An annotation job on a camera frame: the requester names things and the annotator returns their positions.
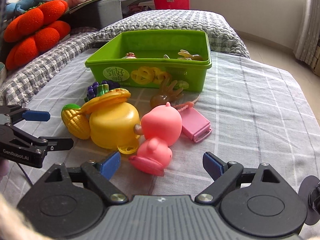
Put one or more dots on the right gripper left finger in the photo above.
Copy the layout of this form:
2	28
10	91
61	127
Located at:
97	177

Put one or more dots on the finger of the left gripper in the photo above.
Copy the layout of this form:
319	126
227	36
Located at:
17	113
56	143

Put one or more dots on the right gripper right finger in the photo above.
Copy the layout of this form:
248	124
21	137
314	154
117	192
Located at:
224	175

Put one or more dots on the yellow toy corn cob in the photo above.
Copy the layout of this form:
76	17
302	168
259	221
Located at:
76	121

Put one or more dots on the yellow plastic toy pot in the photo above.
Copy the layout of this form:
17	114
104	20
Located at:
112	127

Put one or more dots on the purple toy grape bunch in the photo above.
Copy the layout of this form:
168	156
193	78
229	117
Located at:
98	89

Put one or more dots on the pink rubber duck toy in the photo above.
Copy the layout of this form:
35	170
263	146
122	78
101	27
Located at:
161	128

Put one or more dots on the orange toy pumpkin half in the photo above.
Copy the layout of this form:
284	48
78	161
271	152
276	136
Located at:
114	96

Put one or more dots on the grey checkered blanket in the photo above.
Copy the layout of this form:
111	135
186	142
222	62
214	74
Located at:
26	82

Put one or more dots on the pink rectangular plastic case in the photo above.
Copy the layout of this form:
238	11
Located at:
194	125

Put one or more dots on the grey plaid bed sheet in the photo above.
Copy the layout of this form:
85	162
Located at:
258	114

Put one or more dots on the red flower-shaped cushion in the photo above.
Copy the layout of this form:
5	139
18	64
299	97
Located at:
35	32

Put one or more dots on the brown translucent hand toy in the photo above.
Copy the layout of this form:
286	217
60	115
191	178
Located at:
166	93

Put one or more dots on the blue plush toy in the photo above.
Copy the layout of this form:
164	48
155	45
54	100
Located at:
20	7

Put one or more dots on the pink toy egg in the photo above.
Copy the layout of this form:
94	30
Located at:
129	55

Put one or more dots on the green plastic storage box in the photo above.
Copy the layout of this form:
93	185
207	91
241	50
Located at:
157	58

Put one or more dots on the beige toy in box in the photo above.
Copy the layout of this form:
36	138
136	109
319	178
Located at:
185	55

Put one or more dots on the grey quilted mattress cover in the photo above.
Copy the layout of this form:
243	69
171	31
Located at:
222	37

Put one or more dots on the open booklet on armrest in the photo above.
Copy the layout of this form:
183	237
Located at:
81	5

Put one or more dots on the beige curtain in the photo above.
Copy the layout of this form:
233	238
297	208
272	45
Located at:
307	43

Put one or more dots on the red plastic chair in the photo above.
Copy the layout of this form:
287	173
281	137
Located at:
172	4

